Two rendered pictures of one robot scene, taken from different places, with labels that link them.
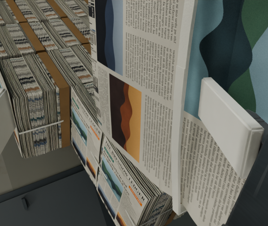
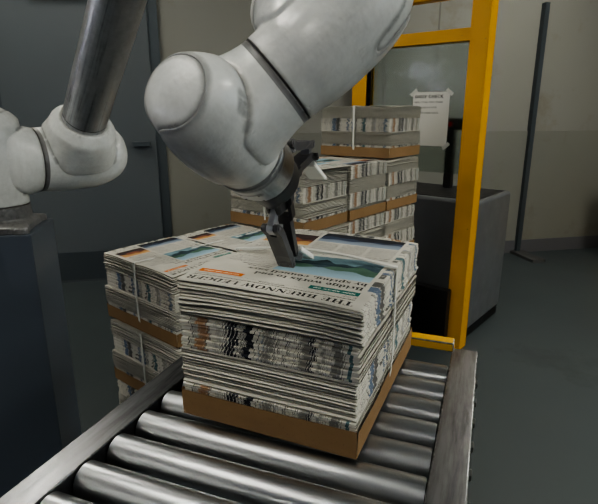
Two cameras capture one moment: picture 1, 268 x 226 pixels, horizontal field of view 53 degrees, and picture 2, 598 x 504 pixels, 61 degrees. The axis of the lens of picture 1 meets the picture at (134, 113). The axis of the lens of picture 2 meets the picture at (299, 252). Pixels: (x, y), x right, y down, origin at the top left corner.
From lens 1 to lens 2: 0.66 m
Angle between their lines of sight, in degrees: 16
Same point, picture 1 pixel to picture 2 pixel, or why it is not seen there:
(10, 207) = (142, 124)
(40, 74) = (323, 207)
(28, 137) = not seen: hidden behind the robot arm
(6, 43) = (364, 182)
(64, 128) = (254, 219)
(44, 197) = (141, 173)
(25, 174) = not seen: hidden behind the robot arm
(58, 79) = (314, 225)
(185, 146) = not seen: hidden behind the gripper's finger
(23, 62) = (339, 193)
